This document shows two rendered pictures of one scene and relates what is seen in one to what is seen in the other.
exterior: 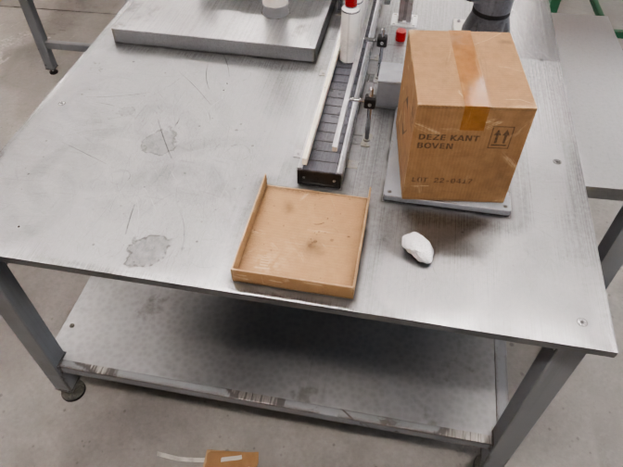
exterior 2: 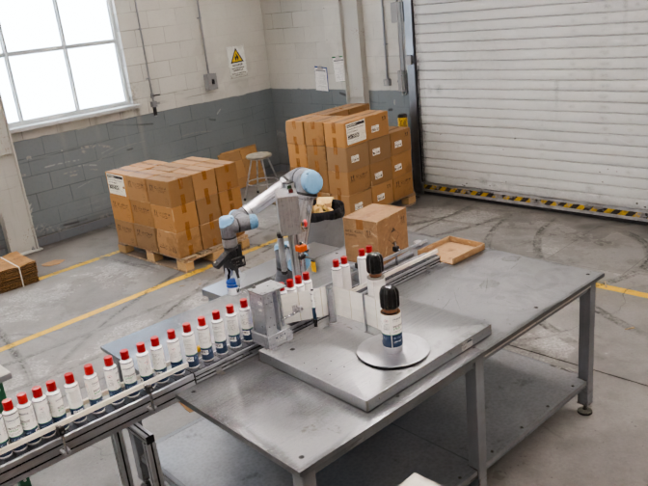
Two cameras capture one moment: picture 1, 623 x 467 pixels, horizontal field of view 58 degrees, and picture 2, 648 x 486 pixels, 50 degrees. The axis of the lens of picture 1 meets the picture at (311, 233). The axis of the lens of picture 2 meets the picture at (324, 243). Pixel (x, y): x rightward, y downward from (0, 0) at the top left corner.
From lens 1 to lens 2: 4.74 m
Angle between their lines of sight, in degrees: 104
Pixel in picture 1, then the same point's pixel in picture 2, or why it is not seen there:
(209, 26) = (426, 311)
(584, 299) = not seen: hidden behind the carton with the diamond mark
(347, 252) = (441, 247)
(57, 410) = (595, 407)
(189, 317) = (503, 373)
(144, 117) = (492, 293)
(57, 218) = (544, 270)
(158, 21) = (456, 321)
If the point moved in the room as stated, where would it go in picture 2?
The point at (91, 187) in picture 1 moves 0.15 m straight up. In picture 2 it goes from (527, 276) to (527, 249)
